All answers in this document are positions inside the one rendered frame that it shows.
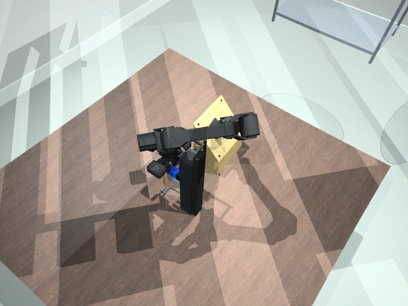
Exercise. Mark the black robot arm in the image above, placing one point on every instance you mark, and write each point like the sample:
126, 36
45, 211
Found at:
171, 138

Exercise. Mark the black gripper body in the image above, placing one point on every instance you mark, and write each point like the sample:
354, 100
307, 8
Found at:
158, 169

